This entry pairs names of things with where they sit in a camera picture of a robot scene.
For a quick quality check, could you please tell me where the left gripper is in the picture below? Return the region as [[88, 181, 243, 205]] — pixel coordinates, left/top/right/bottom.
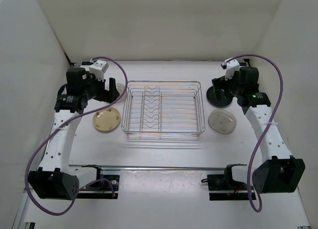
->
[[82, 71, 119, 104]]

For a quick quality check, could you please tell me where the clear glass plate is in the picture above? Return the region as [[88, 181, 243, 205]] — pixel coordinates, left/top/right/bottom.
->
[[208, 109, 237, 135], [116, 83, 127, 104]]

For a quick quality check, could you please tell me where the black round plate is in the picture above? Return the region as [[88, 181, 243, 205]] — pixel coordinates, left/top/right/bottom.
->
[[206, 86, 233, 108]]

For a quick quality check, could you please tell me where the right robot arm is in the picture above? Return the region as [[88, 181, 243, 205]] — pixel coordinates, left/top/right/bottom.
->
[[212, 64, 305, 194]]

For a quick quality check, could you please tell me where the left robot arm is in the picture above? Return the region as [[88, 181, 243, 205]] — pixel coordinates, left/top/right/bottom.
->
[[28, 65, 119, 200]]

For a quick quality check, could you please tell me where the beige ceramic plate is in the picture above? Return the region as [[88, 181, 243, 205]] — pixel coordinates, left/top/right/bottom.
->
[[92, 107, 121, 132]]

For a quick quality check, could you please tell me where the left blue corner label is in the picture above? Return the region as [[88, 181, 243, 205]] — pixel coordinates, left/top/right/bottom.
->
[[81, 61, 93, 66]]

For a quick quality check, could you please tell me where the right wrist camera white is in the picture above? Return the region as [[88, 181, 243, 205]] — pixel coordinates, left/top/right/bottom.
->
[[221, 59, 240, 80]]

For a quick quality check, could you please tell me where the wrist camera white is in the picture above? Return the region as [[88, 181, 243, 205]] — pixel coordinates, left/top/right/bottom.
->
[[221, 59, 240, 80], [89, 60, 109, 81]]

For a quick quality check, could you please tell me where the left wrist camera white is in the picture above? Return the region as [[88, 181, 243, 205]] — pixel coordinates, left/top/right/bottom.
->
[[89, 60, 109, 81]]

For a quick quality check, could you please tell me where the wire dish rack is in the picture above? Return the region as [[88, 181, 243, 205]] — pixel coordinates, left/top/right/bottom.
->
[[121, 80, 205, 136]]

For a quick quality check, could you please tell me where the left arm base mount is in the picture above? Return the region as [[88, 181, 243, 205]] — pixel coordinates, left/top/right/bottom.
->
[[75, 164, 120, 199]]

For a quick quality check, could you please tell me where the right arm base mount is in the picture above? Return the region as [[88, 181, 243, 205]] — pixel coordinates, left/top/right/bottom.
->
[[201, 174, 248, 201]]

